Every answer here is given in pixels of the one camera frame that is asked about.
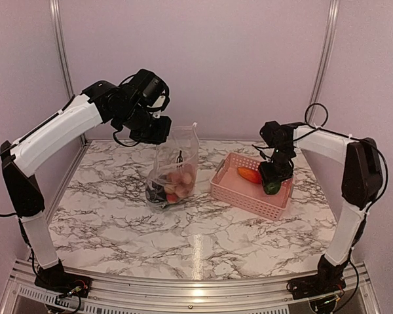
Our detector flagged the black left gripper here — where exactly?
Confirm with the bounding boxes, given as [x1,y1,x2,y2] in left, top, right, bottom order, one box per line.
[115,103,171,144]

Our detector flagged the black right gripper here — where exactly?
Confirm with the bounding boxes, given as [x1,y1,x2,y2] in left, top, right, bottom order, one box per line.
[257,145,293,186]

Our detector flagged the green avocado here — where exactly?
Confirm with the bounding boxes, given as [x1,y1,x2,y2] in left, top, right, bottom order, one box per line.
[263,181,281,196]

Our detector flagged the orange carrot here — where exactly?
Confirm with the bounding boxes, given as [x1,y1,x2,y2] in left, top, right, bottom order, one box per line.
[237,167,262,184]

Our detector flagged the clear zip top bag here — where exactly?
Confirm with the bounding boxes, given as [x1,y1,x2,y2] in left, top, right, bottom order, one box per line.
[145,122,199,209]

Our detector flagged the bunch of red lychees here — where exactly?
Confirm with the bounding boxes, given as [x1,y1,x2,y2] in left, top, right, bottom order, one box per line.
[163,164,197,204]

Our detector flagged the dark purple eggplant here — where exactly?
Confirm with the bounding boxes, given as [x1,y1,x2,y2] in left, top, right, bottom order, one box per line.
[145,181,167,205]

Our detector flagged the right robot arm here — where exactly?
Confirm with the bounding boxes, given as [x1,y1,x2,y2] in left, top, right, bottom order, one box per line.
[259,121,383,293]

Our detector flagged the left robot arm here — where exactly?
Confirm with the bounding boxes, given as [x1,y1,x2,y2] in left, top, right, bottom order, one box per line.
[1,69,172,291]

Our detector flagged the pink plastic basket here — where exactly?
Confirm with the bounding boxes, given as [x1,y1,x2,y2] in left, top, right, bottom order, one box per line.
[210,152,294,220]

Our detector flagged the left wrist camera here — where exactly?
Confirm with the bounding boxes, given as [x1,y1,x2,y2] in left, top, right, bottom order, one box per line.
[147,95,170,118]

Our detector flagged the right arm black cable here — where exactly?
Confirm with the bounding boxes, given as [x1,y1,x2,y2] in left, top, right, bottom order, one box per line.
[252,103,389,295]

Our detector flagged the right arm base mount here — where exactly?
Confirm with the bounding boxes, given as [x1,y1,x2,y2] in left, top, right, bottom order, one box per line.
[286,275,346,300]

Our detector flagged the left aluminium corner post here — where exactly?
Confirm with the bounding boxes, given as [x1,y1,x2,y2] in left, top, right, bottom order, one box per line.
[48,0,88,145]

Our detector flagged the aluminium corner post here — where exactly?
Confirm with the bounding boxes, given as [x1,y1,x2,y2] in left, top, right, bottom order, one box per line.
[48,0,88,145]
[306,0,341,124]

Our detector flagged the right aluminium corner post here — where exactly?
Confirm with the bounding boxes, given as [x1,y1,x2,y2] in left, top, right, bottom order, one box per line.
[306,0,341,124]

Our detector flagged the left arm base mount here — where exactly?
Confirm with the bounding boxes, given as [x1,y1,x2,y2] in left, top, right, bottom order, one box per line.
[35,273,92,298]

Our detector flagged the aluminium front table rail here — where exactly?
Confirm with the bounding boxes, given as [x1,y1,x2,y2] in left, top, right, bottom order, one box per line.
[0,261,383,314]

